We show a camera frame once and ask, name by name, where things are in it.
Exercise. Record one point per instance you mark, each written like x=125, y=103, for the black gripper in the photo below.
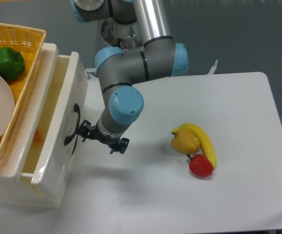
x=116, y=144

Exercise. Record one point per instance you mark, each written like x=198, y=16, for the white top drawer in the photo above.
x=49, y=157

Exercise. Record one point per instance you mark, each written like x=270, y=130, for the yellow banana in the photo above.
x=205, y=142

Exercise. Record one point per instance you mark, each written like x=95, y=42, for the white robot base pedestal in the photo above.
x=124, y=36

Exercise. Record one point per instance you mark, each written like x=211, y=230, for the white drawer cabinet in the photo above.
x=14, y=188

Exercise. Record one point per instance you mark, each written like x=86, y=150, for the red bell pepper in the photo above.
x=200, y=166

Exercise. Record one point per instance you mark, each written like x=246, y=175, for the black lower drawer handle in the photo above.
x=75, y=145

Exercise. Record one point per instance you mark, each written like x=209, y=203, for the croissant pastry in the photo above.
x=37, y=137

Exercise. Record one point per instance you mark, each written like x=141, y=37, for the yellow woven basket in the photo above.
x=20, y=47

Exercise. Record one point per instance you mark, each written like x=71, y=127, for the yellow bell pepper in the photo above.
x=185, y=141

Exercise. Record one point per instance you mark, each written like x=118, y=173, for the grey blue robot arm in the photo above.
x=119, y=71

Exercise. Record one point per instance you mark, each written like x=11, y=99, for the green bell pepper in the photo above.
x=11, y=63

